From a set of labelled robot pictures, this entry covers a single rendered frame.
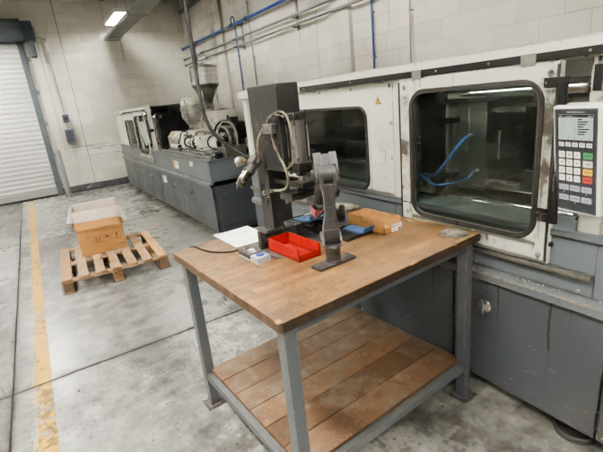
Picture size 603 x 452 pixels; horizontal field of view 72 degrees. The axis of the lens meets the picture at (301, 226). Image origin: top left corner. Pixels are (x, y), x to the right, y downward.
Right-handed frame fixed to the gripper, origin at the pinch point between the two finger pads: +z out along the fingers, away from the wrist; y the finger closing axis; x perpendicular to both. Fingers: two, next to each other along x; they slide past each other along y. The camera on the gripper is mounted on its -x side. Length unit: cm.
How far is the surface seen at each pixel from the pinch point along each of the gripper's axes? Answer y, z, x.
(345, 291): -53, -11, 29
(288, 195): 11.9, -6.9, 8.9
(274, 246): -2.6, 8.2, 24.3
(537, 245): -77, -23, -54
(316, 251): -20.7, 0.6, 14.8
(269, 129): 35.1, -30.8, 8.5
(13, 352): 132, 174, 142
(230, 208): 249, 186, -98
